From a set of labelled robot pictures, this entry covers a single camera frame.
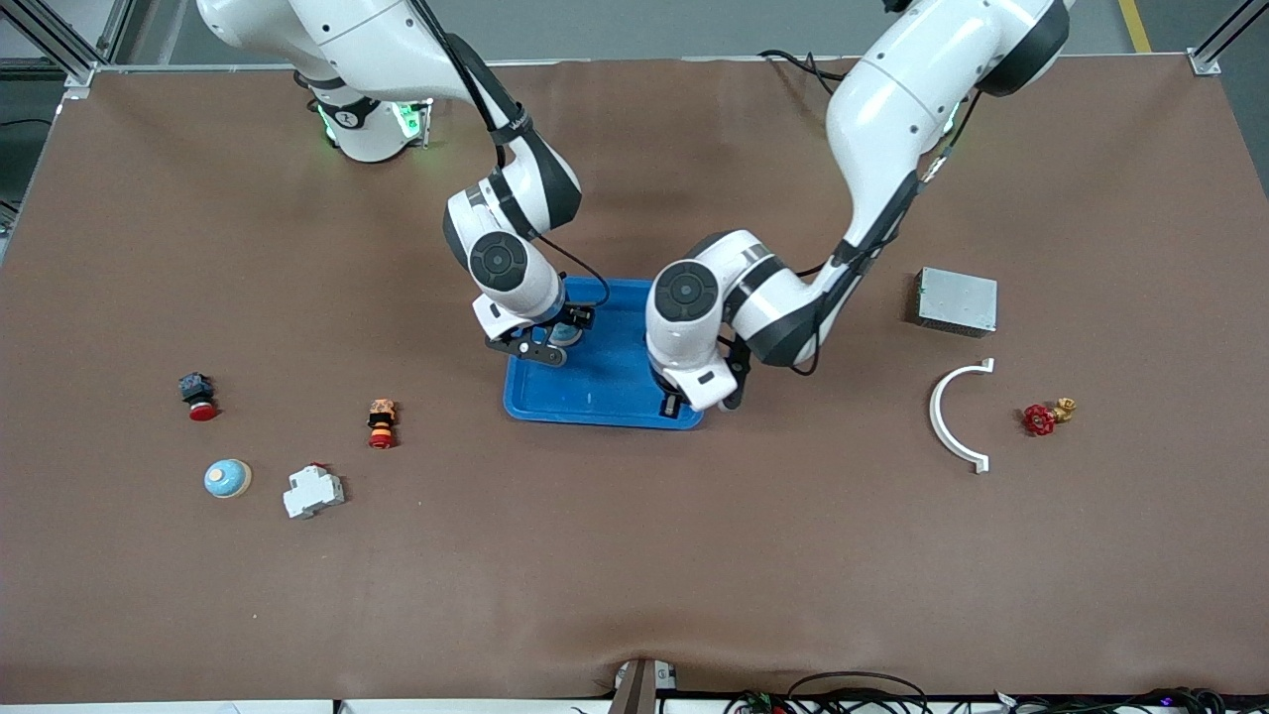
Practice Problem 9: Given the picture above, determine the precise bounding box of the blue dome knob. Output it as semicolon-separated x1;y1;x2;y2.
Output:
203;458;253;500

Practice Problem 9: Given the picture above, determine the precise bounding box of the blue plastic tray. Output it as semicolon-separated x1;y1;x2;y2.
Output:
502;275;711;431

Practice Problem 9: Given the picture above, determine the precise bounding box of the table cover sheet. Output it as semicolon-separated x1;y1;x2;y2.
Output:
0;55;1269;703

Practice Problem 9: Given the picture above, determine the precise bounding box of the white circuit breaker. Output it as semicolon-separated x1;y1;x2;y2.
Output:
283;462;346;521

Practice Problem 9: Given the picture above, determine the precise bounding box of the grey metal box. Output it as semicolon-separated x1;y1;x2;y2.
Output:
913;266;999;339

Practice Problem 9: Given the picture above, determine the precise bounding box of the red emergency stop button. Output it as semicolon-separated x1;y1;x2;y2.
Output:
178;372;220;422

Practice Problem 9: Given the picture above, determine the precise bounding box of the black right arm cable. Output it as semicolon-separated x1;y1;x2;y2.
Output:
406;0;611;310

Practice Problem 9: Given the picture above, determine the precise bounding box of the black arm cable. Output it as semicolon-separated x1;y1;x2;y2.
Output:
406;0;611;310
788;84;987;378

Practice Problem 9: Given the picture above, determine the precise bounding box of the white curved plastic bracket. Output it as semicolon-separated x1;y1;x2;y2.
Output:
928;358;995;475

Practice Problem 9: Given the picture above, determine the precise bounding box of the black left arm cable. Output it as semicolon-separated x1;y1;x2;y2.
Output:
788;84;987;378

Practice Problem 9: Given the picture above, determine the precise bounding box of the aluminium profile mount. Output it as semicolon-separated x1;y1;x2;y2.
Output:
607;657;680;714

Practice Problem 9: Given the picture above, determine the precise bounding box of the black base cable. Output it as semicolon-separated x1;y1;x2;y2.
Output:
758;48;856;105

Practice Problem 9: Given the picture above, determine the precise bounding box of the red handle brass valve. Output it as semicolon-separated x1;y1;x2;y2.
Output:
1022;397;1078;438

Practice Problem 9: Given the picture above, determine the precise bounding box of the aluminium frame post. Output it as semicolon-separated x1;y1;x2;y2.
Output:
0;0;135;97
1190;0;1269;77

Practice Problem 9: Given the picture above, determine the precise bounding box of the black cable bundle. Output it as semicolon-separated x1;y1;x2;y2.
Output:
724;671;1269;714

